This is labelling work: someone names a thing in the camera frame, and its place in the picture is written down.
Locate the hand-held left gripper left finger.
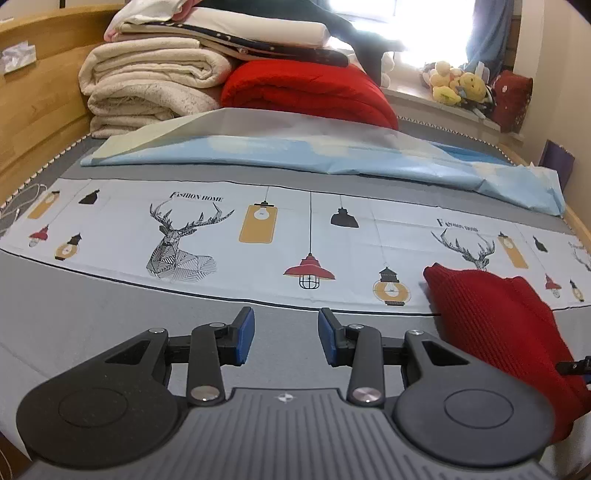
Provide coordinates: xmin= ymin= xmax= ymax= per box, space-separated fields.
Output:
xmin=104 ymin=305 xmax=256 ymax=408

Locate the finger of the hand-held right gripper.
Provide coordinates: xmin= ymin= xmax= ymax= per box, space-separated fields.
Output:
xmin=555 ymin=355 xmax=591 ymax=383

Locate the white window sill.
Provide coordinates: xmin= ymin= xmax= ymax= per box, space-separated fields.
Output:
xmin=383 ymin=85 xmax=527 ymax=139

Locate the white folded cloth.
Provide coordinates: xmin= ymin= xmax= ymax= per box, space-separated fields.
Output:
xmin=121 ymin=0 xmax=197 ymax=24

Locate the red knit sweater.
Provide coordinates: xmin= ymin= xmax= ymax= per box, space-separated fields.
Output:
xmin=422 ymin=262 xmax=591 ymax=444

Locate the pale plush toy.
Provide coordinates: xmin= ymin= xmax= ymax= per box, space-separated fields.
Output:
xmin=422 ymin=60 xmax=462 ymax=88

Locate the white cable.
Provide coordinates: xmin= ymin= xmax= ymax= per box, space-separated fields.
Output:
xmin=0 ymin=182 xmax=49 ymax=222

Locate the light blue sheet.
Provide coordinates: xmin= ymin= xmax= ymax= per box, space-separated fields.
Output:
xmin=81 ymin=107 xmax=566 ymax=217

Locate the purple bag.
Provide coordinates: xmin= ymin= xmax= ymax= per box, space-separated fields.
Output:
xmin=541 ymin=139 xmax=575 ymax=195

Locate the dark red patterned bag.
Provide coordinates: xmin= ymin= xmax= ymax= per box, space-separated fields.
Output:
xmin=489 ymin=69 xmax=534 ymax=134

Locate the yellow plush toy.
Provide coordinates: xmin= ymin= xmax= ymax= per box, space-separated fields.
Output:
xmin=457 ymin=71 xmax=489 ymax=101

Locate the cream folded blanket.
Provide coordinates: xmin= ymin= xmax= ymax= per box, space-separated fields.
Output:
xmin=78 ymin=37 xmax=234 ymax=139

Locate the green-yellow plush toy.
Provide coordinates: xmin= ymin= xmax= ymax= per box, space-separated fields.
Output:
xmin=431 ymin=85 xmax=462 ymax=107

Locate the navy dotted trim quilt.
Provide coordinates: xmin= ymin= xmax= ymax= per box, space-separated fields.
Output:
xmin=198 ymin=25 xmax=352 ymax=69

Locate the dark navy garment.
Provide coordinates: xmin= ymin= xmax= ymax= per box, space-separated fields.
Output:
xmin=198 ymin=0 xmax=407 ymax=88

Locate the blue curtain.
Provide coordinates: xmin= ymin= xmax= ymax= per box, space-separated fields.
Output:
xmin=464 ymin=0 xmax=522 ymax=77

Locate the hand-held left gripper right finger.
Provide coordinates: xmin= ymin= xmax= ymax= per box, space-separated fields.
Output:
xmin=318 ymin=307 xmax=469 ymax=409

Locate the pink cloth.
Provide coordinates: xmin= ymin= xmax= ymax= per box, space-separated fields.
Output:
xmin=104 ymin=0 xmax=204 ymax=43

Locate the white folded blanket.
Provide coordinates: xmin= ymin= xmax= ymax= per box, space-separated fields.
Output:
xmin=115 ymin=8 xmax=333 ymax=49

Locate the red folded blanket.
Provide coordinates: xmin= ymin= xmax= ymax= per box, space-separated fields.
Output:
xmin=220 ymin=60 xmax=400 ymax=131

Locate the clear plastic packet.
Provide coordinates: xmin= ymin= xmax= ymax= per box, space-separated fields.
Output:
xmin=0 ymin=41 xmax=38 ymax=75

